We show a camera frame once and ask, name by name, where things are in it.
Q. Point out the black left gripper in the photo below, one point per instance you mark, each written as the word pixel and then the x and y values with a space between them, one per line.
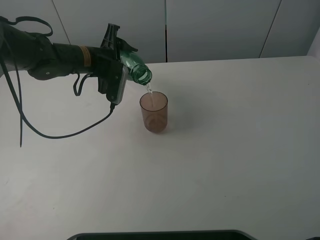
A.
pixel 106 61

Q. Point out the green transparent water bottle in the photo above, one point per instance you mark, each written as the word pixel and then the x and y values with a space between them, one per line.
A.
pixel 138 70

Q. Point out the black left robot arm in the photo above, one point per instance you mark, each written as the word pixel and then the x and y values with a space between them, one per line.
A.
pixel 43 60

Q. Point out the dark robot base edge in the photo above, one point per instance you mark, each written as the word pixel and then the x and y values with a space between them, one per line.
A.
pixel 167 235

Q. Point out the pink translucent plastic cup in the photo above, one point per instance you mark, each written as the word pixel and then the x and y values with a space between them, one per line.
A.
pixel 154 109

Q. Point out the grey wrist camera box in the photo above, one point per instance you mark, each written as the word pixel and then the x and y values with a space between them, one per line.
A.
pixel 115 89

